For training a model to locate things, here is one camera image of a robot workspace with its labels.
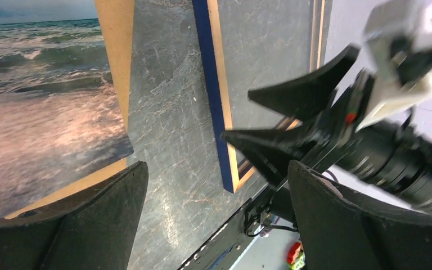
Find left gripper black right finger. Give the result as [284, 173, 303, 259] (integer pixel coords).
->
[288, 160, 432, 269]

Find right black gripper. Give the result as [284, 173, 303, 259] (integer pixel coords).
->
[221, 44, 375, 187]

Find brown cardboard backing board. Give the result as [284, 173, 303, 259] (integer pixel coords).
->
[5, 0, 134, 219]

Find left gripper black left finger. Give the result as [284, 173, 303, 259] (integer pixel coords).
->
[0, 161, 149, 269]

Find beach landscape photo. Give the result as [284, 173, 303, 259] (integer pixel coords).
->
[0, 0, 133, 218]

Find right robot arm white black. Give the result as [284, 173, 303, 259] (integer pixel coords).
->
[221, 44, 432, 214]

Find wooden picture frame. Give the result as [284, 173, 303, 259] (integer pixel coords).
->
[193, 1, 332, 194]

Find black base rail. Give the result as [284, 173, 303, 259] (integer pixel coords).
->
[179, 187, 298, 270]

